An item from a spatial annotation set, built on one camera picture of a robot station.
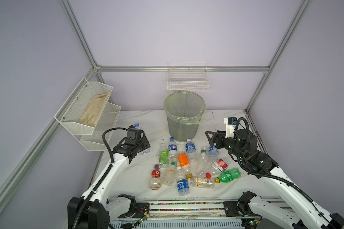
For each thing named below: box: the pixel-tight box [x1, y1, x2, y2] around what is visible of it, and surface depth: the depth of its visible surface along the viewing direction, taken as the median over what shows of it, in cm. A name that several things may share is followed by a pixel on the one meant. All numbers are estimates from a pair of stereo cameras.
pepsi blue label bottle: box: [168, 136, 178, 160], surface depth 95 cm
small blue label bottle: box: [208, 142, 219, 164], surface depth 92 cm
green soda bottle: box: [214, 167, 242, 184], surface depth 82 cm
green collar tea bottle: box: [195, 145, 208, 177], surface depth 88 cm
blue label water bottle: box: [185, 138, 198, 163], surface depth 94 cm
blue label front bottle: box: [176, 166, 190, 197], surface depth 81 cm
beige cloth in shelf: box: [77, 91, 111, 127], surface depth 81 cm
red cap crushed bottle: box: [205, 158, 229, 179], surface depth 88 cm
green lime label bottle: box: [159, 143, 169, 168], surface depth 90 cm
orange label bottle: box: [177, 151, 192, 175], surface depth 88 cm
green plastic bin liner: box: [163, 91, 206, 125], surface depth 95 cm
